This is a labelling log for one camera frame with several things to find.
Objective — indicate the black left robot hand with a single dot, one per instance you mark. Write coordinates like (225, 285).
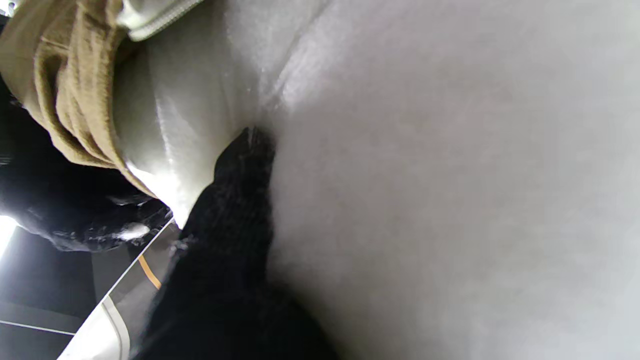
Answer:
(225, 260)

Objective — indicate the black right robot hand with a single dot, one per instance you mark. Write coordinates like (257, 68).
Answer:
(60, 200)

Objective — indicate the brown pillowcase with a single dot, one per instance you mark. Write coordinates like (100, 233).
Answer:
(65, 85)

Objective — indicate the white pillow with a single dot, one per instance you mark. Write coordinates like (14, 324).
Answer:
(425, 175)

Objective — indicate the orange strip on backdrop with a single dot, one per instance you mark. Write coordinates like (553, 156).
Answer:
(149, 274)

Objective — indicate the dark wall panel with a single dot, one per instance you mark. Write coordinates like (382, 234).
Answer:
(40, 280)

